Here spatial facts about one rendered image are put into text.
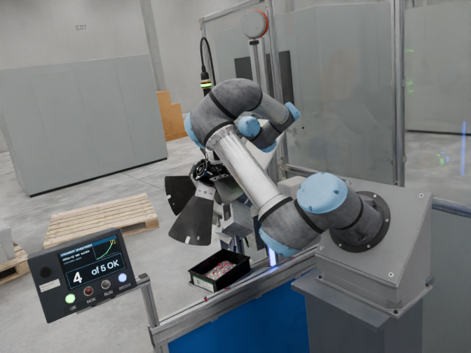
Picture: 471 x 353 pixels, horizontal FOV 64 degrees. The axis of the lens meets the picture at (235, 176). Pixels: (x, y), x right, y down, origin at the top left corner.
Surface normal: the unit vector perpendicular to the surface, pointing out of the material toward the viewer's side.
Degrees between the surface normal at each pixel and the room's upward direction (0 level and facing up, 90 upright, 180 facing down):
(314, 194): 42
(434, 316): 90
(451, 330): 90
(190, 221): 51
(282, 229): 69
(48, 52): 90
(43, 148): 90
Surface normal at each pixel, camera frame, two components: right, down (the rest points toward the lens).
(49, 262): 0.48, -0.07
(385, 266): -0.67, -0.43
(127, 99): 0.59, 0.16
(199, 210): -0.07, -0.37
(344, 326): -0.77, 0.28
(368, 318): -0.13, -0.95
